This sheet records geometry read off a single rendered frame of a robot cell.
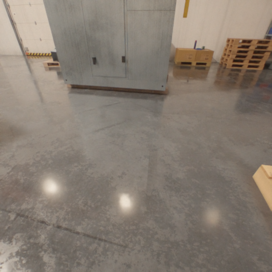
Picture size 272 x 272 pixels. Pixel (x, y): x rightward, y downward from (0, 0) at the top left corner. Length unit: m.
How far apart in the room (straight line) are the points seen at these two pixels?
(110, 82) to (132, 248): 2.62
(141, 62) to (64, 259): 2.62
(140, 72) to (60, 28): 1.52
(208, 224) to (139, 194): 0.49
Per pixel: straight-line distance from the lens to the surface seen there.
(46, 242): 1.16
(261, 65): 6.94
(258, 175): 1.56
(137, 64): 2.79
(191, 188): 1.28
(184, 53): 5.99
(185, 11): 3.44
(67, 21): 3.17
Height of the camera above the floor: 1.00
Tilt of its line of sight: 36 degrees down
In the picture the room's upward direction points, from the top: 1 degrees clockwise
